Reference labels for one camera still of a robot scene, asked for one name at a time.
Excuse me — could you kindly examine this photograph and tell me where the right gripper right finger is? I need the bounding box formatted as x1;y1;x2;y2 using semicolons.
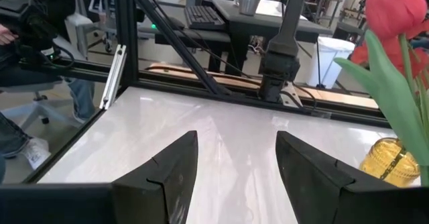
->
274;130;429;224

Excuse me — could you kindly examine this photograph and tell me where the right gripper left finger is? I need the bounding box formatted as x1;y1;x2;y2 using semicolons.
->
111;129;199;224

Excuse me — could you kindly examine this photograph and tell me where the red artificial flower bunch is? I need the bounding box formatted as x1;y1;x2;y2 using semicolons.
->
350;19;429;79

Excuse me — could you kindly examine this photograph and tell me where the red artificial tulip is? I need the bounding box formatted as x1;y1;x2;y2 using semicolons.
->
334;0;429;186

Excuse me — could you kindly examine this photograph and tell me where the yellow glass vase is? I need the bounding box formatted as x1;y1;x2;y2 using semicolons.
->
359;137;422;188

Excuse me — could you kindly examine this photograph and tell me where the silver aluminium extrusion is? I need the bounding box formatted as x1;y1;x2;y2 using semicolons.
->
99;44;127;111

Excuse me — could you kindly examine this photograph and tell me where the person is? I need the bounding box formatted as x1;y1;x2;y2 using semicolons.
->
0;0;98;184

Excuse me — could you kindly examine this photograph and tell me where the white waste bin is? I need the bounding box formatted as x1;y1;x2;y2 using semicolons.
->
306;36;356;89

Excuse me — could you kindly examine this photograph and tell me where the white sneaker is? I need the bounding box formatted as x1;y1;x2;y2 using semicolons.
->
21;137;51;170

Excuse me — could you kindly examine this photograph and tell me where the black computer mouse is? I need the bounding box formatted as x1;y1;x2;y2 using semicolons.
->
167;15;186;30

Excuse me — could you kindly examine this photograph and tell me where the grey office chair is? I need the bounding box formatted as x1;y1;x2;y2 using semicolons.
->
0;0;84;127

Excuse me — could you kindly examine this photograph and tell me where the black keyboard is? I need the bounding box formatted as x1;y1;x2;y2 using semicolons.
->
183;5;226;31

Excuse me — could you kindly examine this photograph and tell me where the grey desk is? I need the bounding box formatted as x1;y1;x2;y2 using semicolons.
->
210;0;333;76

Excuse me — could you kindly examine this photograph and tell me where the white office chair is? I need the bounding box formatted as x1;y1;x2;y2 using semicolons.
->
65;0;117;54

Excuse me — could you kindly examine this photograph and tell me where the white paper sheet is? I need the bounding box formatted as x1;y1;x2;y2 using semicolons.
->
256;0;308;21

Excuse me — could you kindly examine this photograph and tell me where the metal cup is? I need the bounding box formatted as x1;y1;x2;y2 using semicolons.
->
238;0;261;16

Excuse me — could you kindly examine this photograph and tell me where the black teleoperation device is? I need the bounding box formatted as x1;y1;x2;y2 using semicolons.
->
15;4;76;70

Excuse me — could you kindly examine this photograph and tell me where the person's hand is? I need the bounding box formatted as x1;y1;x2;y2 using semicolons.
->
0;24;19;46

